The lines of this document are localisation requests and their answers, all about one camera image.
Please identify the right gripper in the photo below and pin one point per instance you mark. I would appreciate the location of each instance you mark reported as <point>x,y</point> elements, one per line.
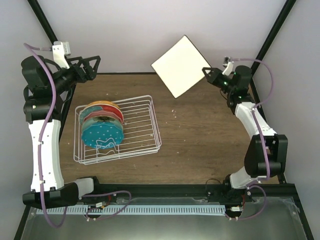
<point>213,78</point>

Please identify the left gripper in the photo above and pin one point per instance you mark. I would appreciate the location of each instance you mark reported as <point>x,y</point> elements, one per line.
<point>90,75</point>

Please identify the square cream plate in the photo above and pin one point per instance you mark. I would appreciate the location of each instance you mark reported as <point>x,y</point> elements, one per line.
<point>181,67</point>

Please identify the red and teal plate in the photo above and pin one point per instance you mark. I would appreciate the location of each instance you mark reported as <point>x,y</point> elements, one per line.
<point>99,107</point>

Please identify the pink polka dot plate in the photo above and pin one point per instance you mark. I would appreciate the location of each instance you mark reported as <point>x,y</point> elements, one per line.
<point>103,114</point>

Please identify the mint green flower plate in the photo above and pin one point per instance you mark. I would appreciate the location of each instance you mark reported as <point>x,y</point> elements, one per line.
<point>96,119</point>

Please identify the teal polka dot plate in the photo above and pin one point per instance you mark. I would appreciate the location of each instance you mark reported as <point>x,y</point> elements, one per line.
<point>102,135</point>

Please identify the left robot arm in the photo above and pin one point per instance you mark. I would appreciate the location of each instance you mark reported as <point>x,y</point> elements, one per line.
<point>46,112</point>

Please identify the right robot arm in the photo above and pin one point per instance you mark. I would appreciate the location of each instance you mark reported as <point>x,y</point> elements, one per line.
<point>267,151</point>

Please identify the orange polka dot plate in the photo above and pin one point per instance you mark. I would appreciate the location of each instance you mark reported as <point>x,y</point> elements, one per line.
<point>102,102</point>

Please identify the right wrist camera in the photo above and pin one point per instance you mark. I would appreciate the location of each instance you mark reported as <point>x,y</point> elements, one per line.
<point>228,65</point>

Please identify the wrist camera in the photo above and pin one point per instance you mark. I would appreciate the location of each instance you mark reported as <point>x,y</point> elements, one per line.
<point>61,49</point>
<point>228,65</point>

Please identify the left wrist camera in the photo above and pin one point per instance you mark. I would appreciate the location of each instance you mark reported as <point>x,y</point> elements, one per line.
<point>61,49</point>

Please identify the left black frame post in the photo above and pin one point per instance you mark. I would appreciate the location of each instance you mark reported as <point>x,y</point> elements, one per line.
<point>42,19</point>

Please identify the black frame post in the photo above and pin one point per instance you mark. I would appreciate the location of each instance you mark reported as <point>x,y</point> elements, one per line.
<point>42,19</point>
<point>276,27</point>

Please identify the white wire dish rack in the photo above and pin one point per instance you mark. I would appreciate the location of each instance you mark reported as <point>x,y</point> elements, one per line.
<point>141,133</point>

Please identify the right black frame post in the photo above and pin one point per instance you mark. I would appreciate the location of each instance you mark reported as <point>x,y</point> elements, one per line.
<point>276,27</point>

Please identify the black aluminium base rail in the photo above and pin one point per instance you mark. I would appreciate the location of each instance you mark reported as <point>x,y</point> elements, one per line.
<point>213,192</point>

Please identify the white slotted cable duct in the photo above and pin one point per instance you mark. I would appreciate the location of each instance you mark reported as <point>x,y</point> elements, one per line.
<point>202,210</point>

